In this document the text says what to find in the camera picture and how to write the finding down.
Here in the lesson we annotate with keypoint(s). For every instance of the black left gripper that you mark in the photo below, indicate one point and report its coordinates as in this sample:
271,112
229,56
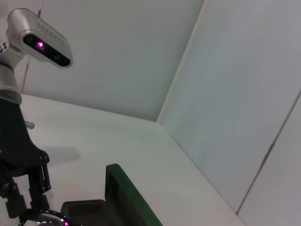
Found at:
16,146

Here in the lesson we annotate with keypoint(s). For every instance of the black glasses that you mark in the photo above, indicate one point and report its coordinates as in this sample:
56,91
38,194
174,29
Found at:
47,219

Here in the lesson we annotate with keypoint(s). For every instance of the green glasses case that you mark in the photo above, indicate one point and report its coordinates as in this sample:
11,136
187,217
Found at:
127,200

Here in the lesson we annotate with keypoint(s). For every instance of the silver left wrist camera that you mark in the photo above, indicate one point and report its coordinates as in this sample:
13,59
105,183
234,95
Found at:
35,30

